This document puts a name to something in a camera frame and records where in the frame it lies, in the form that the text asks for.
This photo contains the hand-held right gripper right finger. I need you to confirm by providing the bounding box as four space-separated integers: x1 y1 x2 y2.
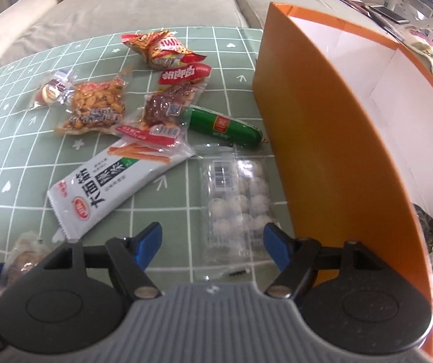
263 223 387 299

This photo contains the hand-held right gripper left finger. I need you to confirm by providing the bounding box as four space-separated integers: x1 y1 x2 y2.
43 222 163 299

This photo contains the clear pastry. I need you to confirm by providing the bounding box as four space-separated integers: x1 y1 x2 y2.
3 231 56 292

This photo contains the clear tray of white balls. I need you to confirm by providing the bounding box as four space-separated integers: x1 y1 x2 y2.
195 144 277 267

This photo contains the long white snack packet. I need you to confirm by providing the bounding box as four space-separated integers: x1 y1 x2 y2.
47 138 196 240

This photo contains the orange cardboard box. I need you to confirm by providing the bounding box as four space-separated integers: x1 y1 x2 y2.
252 2 433 360

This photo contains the green sausage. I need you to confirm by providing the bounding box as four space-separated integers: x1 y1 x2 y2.
180 106 264 149

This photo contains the dark brown snack packet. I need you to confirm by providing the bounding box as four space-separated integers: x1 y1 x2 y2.
116 81 207 146

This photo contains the clear packet of peanuts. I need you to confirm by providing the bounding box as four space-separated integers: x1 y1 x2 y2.
56 76 128 137

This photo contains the small clear candy packet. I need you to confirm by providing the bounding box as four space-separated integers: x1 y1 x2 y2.
31 69 75 110

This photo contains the green grid mat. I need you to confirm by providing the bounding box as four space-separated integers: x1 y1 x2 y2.
0 26 296 292

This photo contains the small red snack packet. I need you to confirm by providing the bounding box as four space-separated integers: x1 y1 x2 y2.
158 64 212 86

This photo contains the red yellow crisp packet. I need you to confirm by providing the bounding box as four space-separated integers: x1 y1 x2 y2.
121 29 207 70

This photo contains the grey sofa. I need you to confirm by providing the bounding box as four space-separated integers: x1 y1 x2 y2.
0 0 402 80

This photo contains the black phone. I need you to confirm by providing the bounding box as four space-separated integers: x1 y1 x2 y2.
369 5 409 24

